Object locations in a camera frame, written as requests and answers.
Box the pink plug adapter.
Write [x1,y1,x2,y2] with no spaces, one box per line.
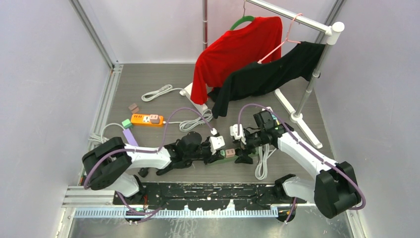
[128,103,139,114]
[225,149,235,158]

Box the green power strip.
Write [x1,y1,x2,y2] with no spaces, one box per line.
[208,148,258,165]

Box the purple power strip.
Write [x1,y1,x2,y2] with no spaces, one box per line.
[123,128,139,146]

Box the teal green plug adapter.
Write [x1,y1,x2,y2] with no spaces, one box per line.
[121,119,133,129]

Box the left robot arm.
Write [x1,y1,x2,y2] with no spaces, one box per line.
[82,131,225,205]

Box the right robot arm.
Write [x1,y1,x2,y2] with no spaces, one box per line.
[229,110,366,218]

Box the white power strip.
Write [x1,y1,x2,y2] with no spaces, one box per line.
[267,107,280,125]

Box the pink adapter on orange strip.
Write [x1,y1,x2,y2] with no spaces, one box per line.
[150,115,160,124]

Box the orange power strip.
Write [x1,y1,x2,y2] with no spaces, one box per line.
[130,114,164,127]

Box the red shirt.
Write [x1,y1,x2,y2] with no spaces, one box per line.
[191,16,283,105]

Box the black shirt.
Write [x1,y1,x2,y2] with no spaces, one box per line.
[208,42,325,119]

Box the pink hanger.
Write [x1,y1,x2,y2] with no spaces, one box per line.
[258,13,303,64]

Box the green hanger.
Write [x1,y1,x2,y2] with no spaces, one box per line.
[229,0,255,31]

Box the metal clothes rack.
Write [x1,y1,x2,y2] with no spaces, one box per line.
[179,0,345,149]

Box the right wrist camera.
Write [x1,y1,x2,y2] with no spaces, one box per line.
[229,124,246,144]

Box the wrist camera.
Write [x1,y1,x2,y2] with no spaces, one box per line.
[229,124,246,144]
[209,136,225,155]

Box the white coiled cable front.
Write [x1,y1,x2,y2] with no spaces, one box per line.
[254,144,279,180]

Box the white coiled cable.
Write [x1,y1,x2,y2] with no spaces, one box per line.
[142,84,186,103]
[164,109,214,133]
[254,144,279,180]

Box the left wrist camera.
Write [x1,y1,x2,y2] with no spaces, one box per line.
[209,136,225,155]

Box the white coiled cable middle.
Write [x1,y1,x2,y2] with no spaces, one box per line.
[164,109,214,133]

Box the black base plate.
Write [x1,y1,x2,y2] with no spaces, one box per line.
[124,182,293,211]

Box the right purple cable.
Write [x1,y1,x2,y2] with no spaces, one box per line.
[237,104,367,224]

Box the purple cable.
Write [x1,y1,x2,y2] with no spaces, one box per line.
[83,108,218,224]
[237,104,367,224]

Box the white coiled cable back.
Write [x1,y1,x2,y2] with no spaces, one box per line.
[142,84,186,103]

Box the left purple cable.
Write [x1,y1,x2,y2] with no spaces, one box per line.
[83,108,218,224]

